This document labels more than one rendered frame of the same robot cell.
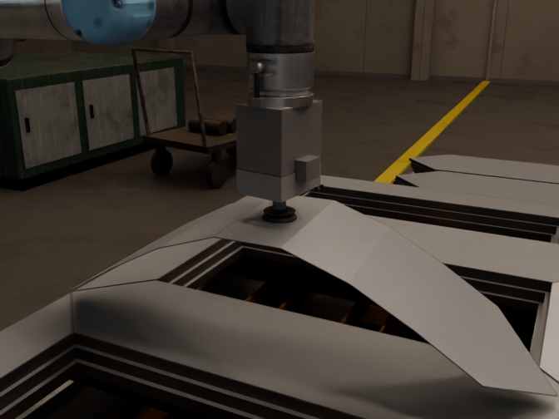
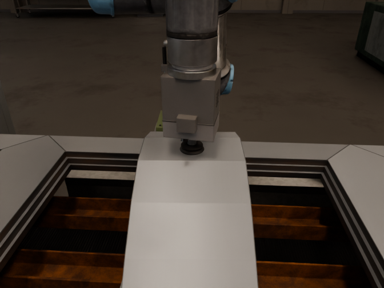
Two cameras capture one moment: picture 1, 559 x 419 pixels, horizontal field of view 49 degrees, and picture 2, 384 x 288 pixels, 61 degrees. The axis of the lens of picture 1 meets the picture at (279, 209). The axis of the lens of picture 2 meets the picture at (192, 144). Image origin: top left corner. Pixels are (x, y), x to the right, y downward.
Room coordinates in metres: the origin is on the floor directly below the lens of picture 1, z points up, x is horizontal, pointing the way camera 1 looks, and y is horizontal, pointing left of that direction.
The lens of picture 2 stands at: (0.51, -0.46, 1.32)
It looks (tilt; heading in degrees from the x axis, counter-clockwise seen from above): 29 degrees down; 68
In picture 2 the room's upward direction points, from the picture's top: straight up
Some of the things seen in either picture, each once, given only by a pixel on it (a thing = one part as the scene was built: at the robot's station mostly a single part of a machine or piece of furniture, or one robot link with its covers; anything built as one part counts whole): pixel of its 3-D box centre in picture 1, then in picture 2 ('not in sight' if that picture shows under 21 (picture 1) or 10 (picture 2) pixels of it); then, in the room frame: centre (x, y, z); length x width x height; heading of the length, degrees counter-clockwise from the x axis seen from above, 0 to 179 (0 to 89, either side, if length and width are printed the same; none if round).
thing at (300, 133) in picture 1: (286, 143); (188, 102); (0.69, -0.01, 1.13); 0.10 x 0.09 x 0.16; 55
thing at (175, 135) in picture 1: (220, 110); not in sight; (4.78, 0.46, 0.49); 1.24 x 0.72 x 0.98; 147
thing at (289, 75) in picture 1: (279, 72); (190, 50); (0.69, 0.00, 1.21); 0.08 x 0.08 x 0.05
